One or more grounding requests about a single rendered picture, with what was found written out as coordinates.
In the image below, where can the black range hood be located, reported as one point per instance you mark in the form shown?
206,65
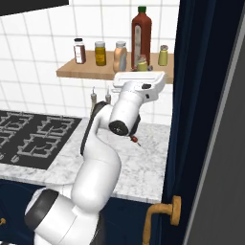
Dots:
28,5

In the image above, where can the small red object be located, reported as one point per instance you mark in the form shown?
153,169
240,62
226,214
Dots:
135,139

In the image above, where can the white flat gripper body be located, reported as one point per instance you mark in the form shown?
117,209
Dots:
140,76

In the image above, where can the black gas hob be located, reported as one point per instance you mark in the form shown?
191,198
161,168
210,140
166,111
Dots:
35,137

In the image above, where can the brown spice jar black lid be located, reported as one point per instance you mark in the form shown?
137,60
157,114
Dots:
79,52

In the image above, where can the grey cabinet panel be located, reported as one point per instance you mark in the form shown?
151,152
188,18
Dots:
223,178

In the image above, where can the pale orange bottle grey cap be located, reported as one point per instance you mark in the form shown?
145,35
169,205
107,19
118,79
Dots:
120,57

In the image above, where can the small brass knob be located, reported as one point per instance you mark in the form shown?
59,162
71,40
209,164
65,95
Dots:
2,221

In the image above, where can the navy base cabinet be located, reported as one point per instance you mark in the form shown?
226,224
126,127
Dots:
127,223

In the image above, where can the grey slim pointed bottle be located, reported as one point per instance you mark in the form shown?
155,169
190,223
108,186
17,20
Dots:
108,97
93,99

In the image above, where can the tall red sauce bottle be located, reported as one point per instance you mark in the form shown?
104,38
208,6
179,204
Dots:
141,35

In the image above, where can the small yellow-green shaker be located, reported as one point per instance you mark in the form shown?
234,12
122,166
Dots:
142,65

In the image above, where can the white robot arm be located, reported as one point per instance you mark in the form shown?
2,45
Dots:
95,178

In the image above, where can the navy cabinet door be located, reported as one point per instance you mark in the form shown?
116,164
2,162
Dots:
188,95

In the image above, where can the wooden wall shelf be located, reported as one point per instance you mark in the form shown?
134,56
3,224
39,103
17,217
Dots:
86,71

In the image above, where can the yellow jar grey lid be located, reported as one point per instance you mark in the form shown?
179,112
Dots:
100,55

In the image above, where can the yellow-green shaker grey top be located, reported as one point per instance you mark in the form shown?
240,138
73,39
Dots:
163,56

